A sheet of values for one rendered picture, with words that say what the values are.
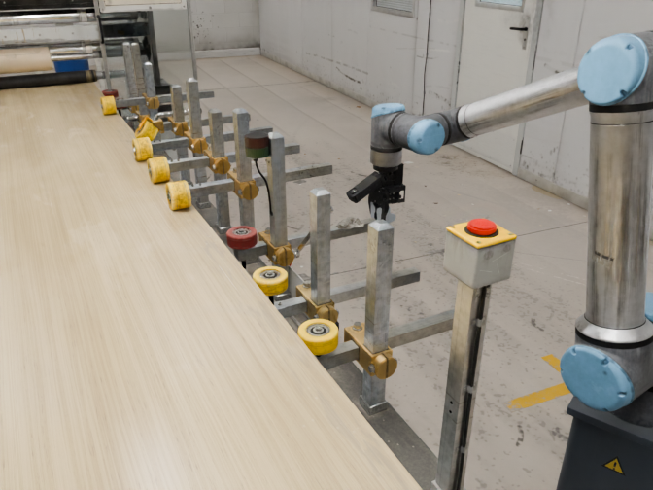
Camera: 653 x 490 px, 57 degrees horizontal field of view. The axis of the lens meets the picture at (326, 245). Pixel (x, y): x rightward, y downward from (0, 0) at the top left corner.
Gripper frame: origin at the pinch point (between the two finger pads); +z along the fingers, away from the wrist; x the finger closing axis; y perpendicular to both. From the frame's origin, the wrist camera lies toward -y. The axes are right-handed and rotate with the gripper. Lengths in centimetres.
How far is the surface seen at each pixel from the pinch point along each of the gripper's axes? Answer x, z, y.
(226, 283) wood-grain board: -23, -7, -54
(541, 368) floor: 1, 83, 85
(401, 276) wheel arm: -26.5, 1.0, -8.4
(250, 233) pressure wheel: -2.3, -7.9, -40.5
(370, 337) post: -55, -6, -35
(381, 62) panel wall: 416, 32, 260
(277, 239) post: -5.7, -6.3, -34.2
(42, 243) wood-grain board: 18, -7, -90
